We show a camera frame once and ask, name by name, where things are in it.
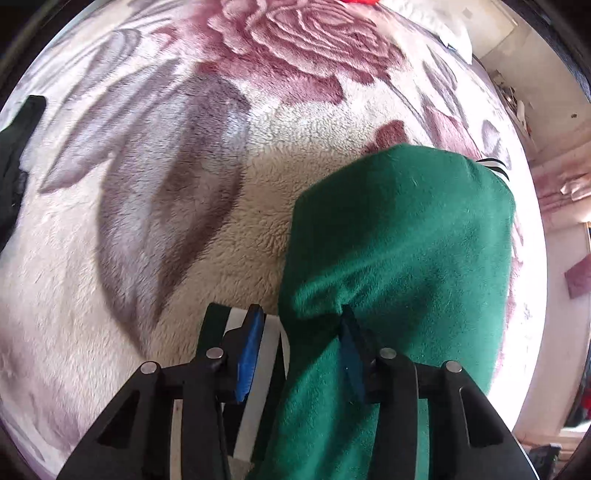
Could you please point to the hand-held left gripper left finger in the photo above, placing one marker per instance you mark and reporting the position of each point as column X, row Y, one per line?
column 247, row 357

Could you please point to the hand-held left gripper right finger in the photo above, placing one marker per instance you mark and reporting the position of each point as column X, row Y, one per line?
column 352, row 362

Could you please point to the green jacket with white stripes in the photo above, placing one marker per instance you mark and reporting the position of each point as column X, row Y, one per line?
column 397, row 240

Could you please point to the floral plush blanket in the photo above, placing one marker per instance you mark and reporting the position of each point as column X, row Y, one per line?
column 138, row 184

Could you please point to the small clutter pile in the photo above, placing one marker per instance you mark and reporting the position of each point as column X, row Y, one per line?
column 513, row 104

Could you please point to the dark cloth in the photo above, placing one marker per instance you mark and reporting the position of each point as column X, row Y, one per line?
column 16, row 152

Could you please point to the white pillow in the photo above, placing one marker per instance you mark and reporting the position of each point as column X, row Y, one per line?
column 436, row 23

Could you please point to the red cloth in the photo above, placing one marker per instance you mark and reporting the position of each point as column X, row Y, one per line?
column 362, row 2

